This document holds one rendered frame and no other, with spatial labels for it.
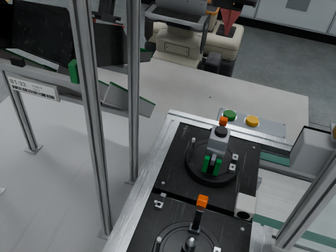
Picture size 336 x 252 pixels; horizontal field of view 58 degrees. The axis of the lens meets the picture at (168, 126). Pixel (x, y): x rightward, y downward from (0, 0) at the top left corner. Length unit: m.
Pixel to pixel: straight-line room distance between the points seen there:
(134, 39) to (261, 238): 0.50
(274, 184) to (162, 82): 0.60
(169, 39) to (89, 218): 0.93
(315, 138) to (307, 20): 3.32
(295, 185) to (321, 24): 3.08
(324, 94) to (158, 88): 2.12
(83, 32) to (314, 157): 0.40
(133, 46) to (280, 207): 0.54
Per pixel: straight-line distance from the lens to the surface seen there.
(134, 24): 0.57
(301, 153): 0.55
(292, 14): 3.80
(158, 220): 0.69
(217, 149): 0.72
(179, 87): 1.21
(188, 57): 1.50
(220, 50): 1.73
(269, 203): 0.85
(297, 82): 3.10
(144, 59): 0.71
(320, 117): 2.78
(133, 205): 0.73
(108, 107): 0.72
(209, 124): 0.93
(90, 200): 0.86
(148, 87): 1.20
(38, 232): 0.84
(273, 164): 0.90
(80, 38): 0.42
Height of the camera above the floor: 1.58
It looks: 44 degrees down
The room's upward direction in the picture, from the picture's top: 6 degrees clockwise
